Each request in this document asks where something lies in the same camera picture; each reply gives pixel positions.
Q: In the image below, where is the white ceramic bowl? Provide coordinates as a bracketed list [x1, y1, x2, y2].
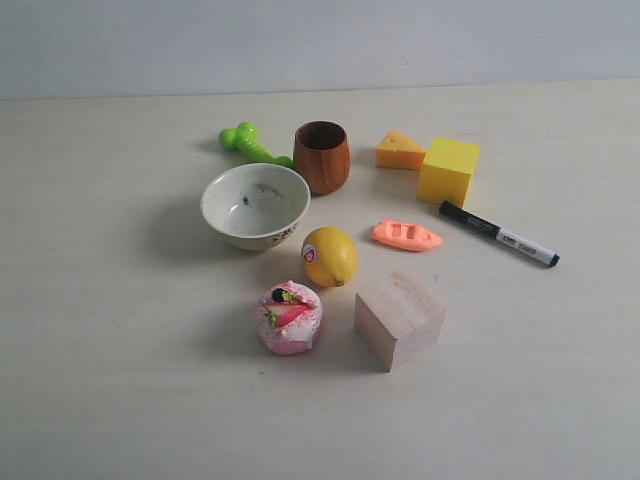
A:
[200, 163, 311, 251]

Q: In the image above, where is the yellow lemon with sticker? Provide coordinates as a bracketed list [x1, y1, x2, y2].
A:
[300, 227, 358, 288]

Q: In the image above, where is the orange-pink toy food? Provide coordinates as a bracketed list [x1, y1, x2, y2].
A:
[370, 220, 442, 252]

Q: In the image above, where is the pink strawberry cake toy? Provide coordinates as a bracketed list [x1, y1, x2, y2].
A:
[255, 280, 324, 356]

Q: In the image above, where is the light wooden block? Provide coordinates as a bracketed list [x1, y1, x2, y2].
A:
[354, 271, 447, 373]

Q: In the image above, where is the green rubber bone toy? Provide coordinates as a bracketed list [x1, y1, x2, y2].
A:
[218, 122, 293, 168]

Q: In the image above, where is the orange cheese wedge toy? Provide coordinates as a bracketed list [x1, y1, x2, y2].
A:
[375, 130, 428, 171]

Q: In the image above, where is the black and white marker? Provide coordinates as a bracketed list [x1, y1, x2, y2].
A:
[438, 201, 560, 268]

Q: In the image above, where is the yellow foam cube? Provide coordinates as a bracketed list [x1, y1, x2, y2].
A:
[416, 136, 480, 208]

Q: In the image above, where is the brown wooden cup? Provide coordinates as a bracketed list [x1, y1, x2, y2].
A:
[293, 120, 351, 195]

